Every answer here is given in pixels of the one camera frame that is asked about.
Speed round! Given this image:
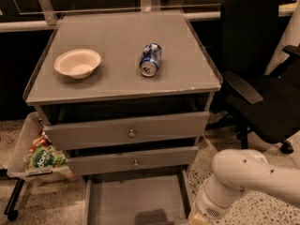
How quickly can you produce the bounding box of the grey bottom drawer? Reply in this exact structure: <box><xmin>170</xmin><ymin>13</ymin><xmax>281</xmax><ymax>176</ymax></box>
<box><xmin>82</xmin><ymin>166</ymin><xmax>192</xmax><ymax>225</ymax></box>

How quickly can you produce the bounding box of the grey drawer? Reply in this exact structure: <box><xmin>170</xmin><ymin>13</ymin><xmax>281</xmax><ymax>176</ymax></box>
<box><xmin>44</xmin><ymin>112</ymin><xmax>209</xmax><ymax>150</ymax></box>
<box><xmin>67</xmin><ymin>146</ymin><xmax>198</xmax><ymax>175</ymax></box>
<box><xmin>82</xmin><ymin>166</ymin><xmax>192</xmax><ymax>225</ymax></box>

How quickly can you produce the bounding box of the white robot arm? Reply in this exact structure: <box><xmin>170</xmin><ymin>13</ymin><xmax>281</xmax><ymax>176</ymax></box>
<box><xmin>187</xmin><ymin>149</ymin><xmax>300</xmax><ymax>225</ymax></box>

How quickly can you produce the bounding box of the grey middle drawer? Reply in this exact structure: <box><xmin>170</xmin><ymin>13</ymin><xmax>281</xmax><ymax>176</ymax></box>
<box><xmin>67</xmin><ymin>146</ymin><xmax>198</xmax><ymax>175</ymax></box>

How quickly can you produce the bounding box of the grey top drawer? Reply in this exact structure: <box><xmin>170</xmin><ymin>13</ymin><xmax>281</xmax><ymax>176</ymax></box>
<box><xmin>44</xmin><ymin>112</ymin><xmax>209</xmax><ymax>150</ymax></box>

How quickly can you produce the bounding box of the grey drawer cabinet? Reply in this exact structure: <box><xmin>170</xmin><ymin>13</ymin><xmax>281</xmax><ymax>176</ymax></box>
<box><xmin>22</xmin><ymin>9</ymin><xmax>225</xmax><ymax>186</ymax></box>

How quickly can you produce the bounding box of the black office chair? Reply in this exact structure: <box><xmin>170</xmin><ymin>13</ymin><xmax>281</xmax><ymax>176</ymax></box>
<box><xmin>210</xmin><ymin>0</ymin><xmax>300</xmax><ymax>154</ymax></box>

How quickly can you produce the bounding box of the green snack bag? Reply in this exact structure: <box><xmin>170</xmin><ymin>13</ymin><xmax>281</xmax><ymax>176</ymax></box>
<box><xmin>28</xmin><ymin>145</ymin><xmax>66</xmax><ymax>169</ymax></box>

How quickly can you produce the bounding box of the blue soda can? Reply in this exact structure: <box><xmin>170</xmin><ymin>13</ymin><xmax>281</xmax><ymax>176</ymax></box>
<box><xmin>139</xmin><ymin>43</ymin><xmax>162</xmax><ymax>77</ymax></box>

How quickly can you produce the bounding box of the clear plastic side bin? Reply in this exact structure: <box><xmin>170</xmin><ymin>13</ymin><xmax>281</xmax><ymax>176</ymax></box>
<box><xmin>7</xmin><ymin>112</ymin><xmax>75</xmax><ymax>186</ymax></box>

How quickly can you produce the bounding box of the red snack packet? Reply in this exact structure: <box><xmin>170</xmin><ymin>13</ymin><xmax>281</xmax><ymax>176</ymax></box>
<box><xmin>29</xmin><ymin>130</ymin><xmax>52</xmax><ymax>153</ymax></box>

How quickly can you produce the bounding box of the black wheeled stand leg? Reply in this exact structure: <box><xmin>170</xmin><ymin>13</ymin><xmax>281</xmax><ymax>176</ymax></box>
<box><xmin>4</xmin><ymin>178</ymin><xmax>24</xmax><ymax>221</ymax></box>

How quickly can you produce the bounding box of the white paper bowl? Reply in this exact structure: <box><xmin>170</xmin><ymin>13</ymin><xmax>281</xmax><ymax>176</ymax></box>
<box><xmin>53</xmin><ymin>49</ymin><xmax>101</xmax><ymax>79</ymax></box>

